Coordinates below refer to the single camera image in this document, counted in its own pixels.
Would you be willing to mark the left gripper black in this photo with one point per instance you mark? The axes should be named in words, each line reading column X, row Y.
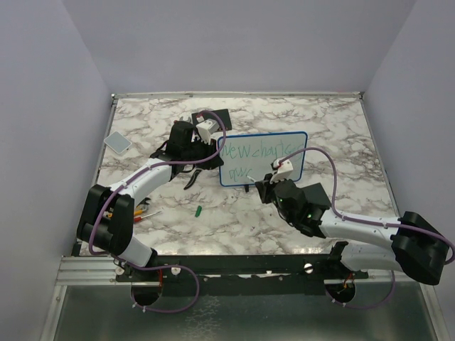
column 211, row 163

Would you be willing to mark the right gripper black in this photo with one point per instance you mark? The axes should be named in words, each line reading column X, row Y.
column 265, row 187

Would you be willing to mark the blue framed whiteboard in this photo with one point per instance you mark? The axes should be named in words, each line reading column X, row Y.
column 253, row 155

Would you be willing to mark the green marker cap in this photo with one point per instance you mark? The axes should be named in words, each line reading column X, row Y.
column 198, row 211

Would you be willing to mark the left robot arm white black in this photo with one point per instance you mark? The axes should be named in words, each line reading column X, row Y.
column 107, row 219

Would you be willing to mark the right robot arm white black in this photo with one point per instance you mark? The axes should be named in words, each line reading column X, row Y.
column 408, row 244

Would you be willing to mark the black rectangular block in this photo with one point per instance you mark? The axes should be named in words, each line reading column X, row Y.
column 316, row 195

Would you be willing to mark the small white square device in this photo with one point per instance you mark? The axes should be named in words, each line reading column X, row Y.
column 117, row 143

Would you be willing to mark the black handled pliers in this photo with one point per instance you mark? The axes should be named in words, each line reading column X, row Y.
column 193, row 178

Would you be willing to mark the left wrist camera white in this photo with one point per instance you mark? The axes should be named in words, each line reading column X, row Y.
column 207, row 124

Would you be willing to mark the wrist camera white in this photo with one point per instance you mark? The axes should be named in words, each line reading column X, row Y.
column 207, row 124
column 282, row 170

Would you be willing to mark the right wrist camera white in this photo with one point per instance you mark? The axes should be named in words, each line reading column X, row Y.
column 282, row 170

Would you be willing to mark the black network switch box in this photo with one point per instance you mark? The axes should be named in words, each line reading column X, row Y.
column 222, row 114

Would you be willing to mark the orange handled screwdriver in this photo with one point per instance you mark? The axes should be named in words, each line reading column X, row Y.
column 143, row 217

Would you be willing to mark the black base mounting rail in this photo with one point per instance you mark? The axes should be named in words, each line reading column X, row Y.
column 240, row 275

